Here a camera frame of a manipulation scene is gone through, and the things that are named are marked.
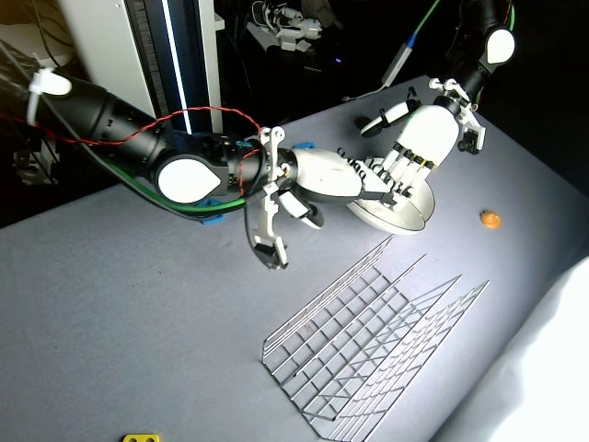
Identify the orange swirl cookie toy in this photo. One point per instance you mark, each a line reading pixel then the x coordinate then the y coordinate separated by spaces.
pixel 490 219

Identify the white column with black rail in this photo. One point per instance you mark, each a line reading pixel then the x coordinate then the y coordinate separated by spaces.
pixel 106 46

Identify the blue pentagon block with holes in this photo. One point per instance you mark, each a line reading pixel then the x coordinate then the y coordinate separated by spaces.
pixel 211 220

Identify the spare white robot hand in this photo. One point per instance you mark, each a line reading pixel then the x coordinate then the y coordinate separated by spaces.
pixel 294 27

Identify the yellow block with holes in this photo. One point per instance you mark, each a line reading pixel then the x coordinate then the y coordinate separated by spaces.
pixel 138 438

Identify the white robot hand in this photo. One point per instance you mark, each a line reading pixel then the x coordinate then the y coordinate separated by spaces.
pixel 326 177
pixel 430 133

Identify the grey table cloth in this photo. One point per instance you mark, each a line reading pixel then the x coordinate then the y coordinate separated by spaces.
pixel 138 299

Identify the grey metal bracket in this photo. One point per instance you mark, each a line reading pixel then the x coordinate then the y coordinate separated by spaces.
pixel 37 161

